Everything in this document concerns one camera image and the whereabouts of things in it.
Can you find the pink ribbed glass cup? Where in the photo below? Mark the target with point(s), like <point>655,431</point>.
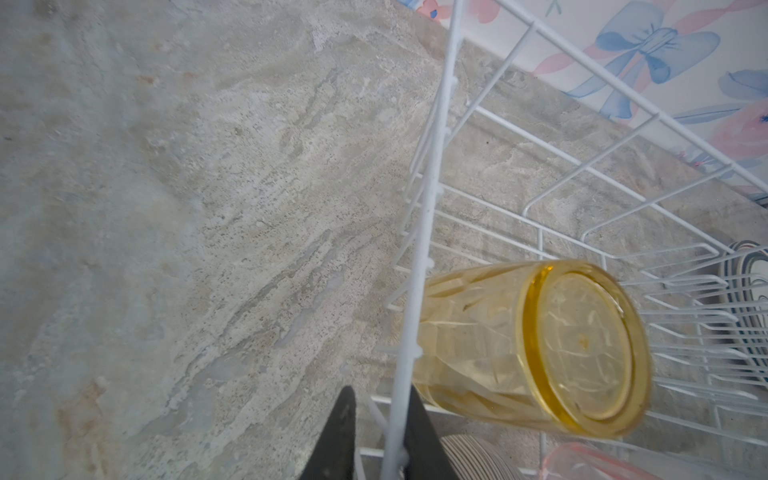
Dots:
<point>573,461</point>

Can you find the white wire dish rack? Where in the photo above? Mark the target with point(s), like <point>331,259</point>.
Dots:
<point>584,244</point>

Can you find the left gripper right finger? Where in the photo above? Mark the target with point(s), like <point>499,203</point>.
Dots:
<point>427,460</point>

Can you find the white plate black characters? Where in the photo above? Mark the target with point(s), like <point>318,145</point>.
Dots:
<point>745,272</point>

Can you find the small white ceramic bowl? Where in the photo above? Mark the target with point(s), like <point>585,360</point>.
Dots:
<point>474,458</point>

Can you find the yellow ribbed glass cup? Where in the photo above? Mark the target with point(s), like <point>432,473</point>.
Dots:
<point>552,345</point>

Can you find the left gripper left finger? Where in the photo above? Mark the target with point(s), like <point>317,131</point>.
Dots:
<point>333,455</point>

